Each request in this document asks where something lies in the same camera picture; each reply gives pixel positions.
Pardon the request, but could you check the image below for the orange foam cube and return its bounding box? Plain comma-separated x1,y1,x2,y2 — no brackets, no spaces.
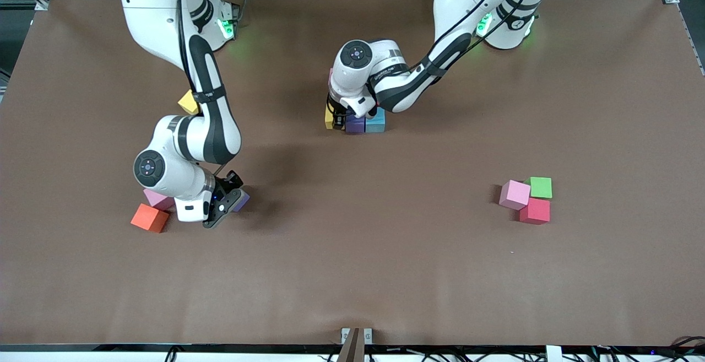
130,203,170,234

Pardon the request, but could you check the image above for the brown table cover sheet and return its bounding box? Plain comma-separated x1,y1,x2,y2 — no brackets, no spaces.
0,0,705,347

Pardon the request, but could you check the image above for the green foam cube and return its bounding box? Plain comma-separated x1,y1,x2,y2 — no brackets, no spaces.
523,176,553,199

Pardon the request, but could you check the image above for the red foam cube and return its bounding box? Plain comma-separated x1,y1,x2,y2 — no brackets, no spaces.
518,197,551,225

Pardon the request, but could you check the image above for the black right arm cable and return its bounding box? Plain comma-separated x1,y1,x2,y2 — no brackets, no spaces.
175,0,199,93

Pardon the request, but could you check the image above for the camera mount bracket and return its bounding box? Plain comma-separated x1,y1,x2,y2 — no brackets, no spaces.
337,327,373,362

